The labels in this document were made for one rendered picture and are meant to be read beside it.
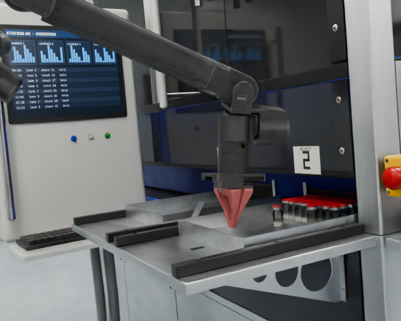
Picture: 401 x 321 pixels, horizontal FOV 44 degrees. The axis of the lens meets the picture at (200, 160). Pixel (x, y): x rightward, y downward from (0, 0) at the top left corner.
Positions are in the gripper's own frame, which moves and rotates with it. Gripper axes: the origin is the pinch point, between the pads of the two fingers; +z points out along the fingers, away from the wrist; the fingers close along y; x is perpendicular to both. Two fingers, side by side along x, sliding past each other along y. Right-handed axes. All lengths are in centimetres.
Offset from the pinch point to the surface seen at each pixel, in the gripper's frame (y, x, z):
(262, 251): 1.3, -7.9, 3.8
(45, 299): 19, 283, 90
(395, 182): 20.4, -18.8, -8.2
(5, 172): -30, 81, -7
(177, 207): 14, 54, 3
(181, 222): -1.6, 18.5, 2.1
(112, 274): 9, 100, 32
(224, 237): -1.3, 0.6, 2.7
